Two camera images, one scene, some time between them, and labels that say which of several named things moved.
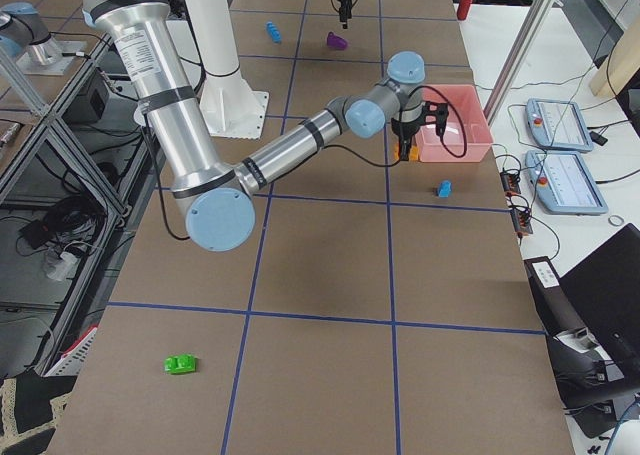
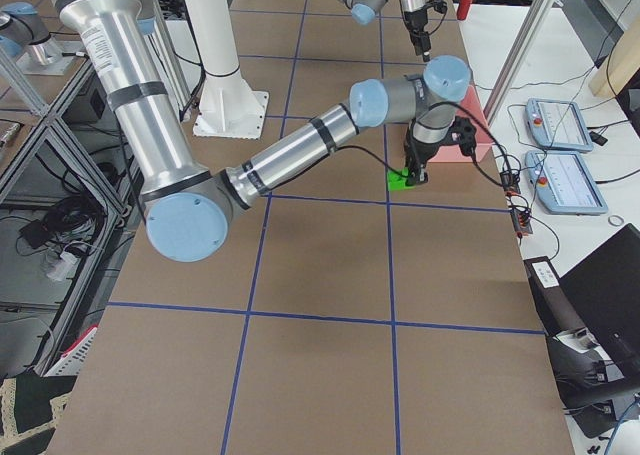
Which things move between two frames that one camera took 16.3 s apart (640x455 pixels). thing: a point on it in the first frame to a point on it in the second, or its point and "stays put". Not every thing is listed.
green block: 180,364 to 396,182
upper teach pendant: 557,124 stays put
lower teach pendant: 561,183 stays put
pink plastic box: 467,137 stays put
